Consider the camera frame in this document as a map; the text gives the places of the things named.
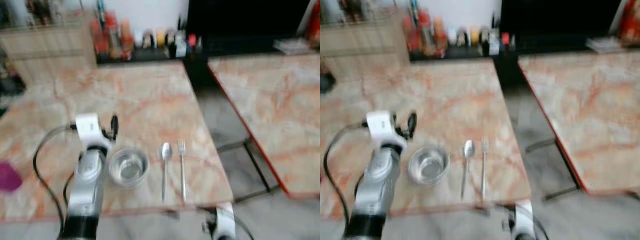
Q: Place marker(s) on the steel spoon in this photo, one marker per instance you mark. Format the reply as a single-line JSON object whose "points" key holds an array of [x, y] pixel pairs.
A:
{"points": [[468, 149], [166, 151]]}

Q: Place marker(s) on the red plastic container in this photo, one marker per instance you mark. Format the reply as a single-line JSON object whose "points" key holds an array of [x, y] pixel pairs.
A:
{"points": [[631, 20], [315, 22]]}

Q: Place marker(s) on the white condiment jar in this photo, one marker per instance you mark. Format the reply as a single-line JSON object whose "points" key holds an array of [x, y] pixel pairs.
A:
{"points": [[452, 36]]}

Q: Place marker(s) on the dark bottle white label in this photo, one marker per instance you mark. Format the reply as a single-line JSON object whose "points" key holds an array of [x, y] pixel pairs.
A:
{"points": [[494, 44], [180, 46]]}

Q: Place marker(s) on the marble top table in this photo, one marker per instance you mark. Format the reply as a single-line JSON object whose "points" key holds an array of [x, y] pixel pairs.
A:
{"points": [[150, 100], [590, 100], [450, 97], [275, 100]]}

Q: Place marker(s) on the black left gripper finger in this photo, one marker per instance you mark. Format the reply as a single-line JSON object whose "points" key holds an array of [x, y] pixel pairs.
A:
{"points": [[114, 124], [412, 121]]}

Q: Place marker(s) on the purple plastic object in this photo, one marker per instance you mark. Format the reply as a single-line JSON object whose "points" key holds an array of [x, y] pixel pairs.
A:
{"points": [[9, 177]]}

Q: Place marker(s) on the black object beside cabinet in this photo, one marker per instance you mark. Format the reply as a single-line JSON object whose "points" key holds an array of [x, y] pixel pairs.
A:
{"points": [[326, 82], [11, 86]]}

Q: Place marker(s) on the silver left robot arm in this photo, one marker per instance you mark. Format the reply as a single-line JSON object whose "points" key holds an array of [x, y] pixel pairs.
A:
{"points": [[376, 180], [89, 180]]}

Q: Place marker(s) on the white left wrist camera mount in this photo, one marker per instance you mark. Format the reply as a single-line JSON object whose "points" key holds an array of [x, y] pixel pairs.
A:
{"points": [[381, 125], [90, 127]]}

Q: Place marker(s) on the black low shelf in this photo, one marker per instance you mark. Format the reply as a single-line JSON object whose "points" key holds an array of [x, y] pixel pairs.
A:
{"points": [[150, 55], [465, 53]]}

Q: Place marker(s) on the yellow condiment jar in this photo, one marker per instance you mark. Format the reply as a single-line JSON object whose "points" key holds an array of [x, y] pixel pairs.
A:
{"points": [[474, 36], [160, 38]]}

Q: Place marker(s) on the orange sauce bottle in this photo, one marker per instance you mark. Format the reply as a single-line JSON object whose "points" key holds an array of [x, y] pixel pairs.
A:
{"points": [[127, 39], [439, 36]]}

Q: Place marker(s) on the steel fork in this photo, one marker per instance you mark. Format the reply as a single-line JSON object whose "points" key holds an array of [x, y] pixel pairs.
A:
{"points": [[484, 167], [182, 170]]}

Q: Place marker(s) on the small red cap bottle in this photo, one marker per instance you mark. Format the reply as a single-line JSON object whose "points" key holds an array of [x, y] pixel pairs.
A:
{"points": [[192, 42], [505, 40]]}

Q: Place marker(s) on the red sauce bottle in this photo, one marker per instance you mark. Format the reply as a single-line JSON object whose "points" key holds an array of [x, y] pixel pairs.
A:
{"points": [[112, 35], [425, 32], [410, 35], [98, 37]]}

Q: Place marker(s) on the light wooden cabinet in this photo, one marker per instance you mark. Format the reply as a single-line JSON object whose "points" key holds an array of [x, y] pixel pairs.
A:
{"points": [[365, 47], [45, 50]]}

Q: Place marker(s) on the clear plastic tray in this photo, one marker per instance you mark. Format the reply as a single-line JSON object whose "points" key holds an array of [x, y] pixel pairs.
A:
{"points": [[293, 46], [604, 45]]}

